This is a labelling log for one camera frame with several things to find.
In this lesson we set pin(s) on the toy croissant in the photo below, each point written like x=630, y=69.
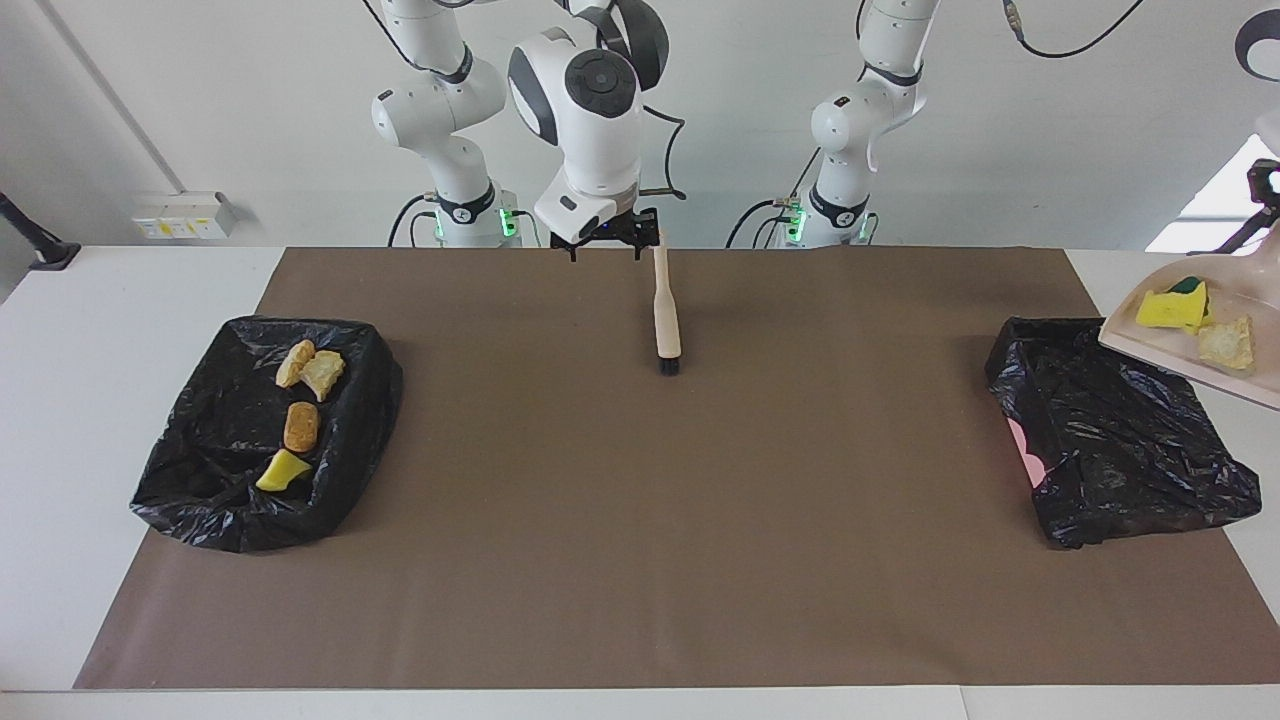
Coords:
x=294, y=362
x=323, y=373

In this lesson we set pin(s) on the beige plastic dustpan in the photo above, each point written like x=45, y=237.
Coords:
x=1160, y=345

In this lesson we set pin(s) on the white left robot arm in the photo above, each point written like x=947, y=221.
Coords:
x=860, y=120

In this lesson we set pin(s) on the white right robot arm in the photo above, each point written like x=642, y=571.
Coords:
x=590, y=100

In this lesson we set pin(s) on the pale yellow foam chunk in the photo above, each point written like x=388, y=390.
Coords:
x=1228, y=345

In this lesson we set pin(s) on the brown table mat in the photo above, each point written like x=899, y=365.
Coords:
x=700, y=550

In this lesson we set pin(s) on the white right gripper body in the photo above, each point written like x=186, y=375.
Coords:
x=580, y=210

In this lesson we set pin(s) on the white wall socket box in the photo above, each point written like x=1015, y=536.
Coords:
x=185, y=215

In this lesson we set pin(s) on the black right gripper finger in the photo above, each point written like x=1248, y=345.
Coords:
x=572, y=246
x=645, y=232

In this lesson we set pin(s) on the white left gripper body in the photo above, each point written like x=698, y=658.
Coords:
x=1258, y=180

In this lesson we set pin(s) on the brown toy bread loaf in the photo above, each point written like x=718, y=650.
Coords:
x=301, y=425

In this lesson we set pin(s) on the black bag-lined bin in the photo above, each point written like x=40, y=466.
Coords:
x=220, y=440

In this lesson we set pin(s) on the pink bin with black bag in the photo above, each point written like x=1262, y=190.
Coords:
x=1120, y=450

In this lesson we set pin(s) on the black camera stand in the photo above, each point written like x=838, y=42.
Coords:
x=40, y=245
x=1240, y=232

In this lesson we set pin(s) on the beige hand brush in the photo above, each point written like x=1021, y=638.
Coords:
x=667, y=310

